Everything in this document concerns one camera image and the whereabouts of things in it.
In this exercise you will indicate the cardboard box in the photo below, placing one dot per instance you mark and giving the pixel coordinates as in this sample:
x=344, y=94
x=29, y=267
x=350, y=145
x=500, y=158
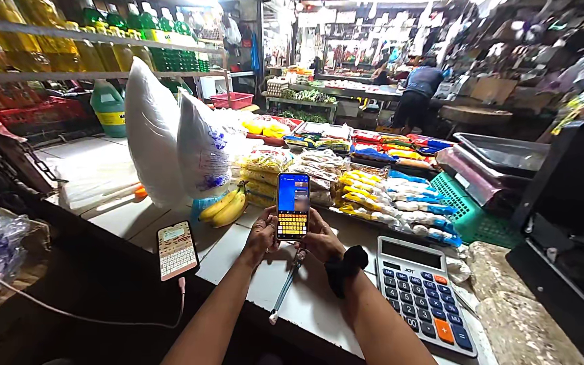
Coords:
x=28, y=258

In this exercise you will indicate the red tray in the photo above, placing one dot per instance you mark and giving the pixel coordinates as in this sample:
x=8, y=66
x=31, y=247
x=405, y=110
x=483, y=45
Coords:
x=265, y=140

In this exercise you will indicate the market stall counter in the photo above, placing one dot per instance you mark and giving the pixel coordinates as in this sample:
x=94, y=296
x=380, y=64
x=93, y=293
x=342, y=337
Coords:
x=358, y=91

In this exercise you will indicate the green jug with yellow label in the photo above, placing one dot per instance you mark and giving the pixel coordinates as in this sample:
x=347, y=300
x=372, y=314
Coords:
x=109, y=109

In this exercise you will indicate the person's left forearm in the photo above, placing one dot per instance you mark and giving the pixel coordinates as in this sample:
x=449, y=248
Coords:
x=221, y=313

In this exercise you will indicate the person's right thumb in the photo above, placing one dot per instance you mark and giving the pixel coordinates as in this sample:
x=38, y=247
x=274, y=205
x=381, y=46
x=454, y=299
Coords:
x=313, y=237

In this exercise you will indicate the person's right forearm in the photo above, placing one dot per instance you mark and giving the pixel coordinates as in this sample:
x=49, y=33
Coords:
x=380, y=317

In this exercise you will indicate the market stall with vegetables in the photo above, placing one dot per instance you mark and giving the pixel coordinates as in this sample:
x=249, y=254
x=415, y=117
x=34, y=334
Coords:
x=304, y=99

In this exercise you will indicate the person's left fingers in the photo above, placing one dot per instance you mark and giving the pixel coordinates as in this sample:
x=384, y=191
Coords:
x=265, y=214

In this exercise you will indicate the pile of clear noodle packs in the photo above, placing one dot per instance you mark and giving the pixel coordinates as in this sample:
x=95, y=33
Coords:
x=317, y=170

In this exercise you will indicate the person's left hand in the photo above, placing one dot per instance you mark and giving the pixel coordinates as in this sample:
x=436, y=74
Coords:
x=258, y=242

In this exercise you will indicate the shelf with bottles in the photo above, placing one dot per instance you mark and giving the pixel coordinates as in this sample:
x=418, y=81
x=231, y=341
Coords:
x=86, y=45

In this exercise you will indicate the pile of red and blue packets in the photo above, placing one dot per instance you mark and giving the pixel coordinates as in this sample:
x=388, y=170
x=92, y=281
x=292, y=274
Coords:
x=391, y=148

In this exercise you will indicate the light blue plastic bag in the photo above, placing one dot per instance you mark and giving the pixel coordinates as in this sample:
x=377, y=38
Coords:
x=202, y=206

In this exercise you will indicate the brown stone-like blocks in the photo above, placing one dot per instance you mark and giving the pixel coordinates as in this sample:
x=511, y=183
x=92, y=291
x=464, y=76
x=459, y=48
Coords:
x=517, y=314

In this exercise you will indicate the pile of yellow packets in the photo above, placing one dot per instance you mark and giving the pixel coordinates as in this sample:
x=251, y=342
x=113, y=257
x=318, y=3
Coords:
x=270, y=126

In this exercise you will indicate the green perforated plastic basket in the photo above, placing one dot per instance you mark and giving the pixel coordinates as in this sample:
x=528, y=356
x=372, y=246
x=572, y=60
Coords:
x=467, y=210

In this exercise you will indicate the red plastic crate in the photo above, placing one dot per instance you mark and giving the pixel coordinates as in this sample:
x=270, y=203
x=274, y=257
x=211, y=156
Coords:
x=41, y=115

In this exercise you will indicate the pile of green and white packets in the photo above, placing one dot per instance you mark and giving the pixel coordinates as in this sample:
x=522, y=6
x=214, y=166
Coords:
x=322, y=137

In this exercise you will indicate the person's right fingers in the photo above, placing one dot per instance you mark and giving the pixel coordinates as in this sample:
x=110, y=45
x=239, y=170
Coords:
x=318, y=219

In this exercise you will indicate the pile of blue-white packets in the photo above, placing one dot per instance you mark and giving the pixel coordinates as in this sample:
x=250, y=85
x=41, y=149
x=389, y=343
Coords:
x=426, y=208

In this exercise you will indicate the pile of yellow-white packets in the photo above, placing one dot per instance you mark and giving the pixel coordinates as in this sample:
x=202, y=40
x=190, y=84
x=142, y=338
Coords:
x=363, y=195

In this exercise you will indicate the round wooden table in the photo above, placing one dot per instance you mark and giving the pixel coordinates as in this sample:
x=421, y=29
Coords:
x=474, y=114

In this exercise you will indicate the person's right hand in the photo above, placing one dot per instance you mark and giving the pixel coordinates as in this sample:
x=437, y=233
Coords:
x=325, y=244

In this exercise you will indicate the person's left thumb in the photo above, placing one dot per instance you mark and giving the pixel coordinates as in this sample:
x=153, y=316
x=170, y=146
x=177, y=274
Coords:
x=270, y=229

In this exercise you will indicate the black panel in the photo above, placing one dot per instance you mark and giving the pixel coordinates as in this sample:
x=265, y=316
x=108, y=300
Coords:
x=571, y=197

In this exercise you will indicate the pink plastic basket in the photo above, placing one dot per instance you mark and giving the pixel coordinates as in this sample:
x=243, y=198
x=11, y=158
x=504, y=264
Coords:
x=232, y=100

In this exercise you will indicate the stack of egg trays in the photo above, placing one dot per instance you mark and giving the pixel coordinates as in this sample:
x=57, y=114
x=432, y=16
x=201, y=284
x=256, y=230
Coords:
x=277, y=87

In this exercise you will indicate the smartphone with beige screen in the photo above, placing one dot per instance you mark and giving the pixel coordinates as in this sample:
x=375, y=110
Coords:
x=177, y=250

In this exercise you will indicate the smartphone with blue screen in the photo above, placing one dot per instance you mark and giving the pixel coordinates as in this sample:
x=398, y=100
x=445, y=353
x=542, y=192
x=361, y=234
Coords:
x=292, y=203

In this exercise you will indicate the white sack with purple print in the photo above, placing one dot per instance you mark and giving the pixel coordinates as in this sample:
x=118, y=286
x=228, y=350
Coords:
x=205, y=162

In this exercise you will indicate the stack of clear plastic trays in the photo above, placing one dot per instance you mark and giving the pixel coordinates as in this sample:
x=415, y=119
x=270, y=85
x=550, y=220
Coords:
x=495, y=165

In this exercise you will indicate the pile of yellow noodle packs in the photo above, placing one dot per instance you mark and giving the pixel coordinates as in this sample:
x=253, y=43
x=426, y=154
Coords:
x=260, y=175

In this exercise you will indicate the bunch of yellow bananas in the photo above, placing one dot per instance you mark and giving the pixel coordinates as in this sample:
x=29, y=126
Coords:
x=227, y=207

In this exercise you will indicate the tall plain white sack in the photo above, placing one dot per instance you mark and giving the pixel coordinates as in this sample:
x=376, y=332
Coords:
x=150, y=132

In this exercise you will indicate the large grey calculator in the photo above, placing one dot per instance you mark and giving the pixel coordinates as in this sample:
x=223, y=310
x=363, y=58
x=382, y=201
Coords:
x=423, y=301

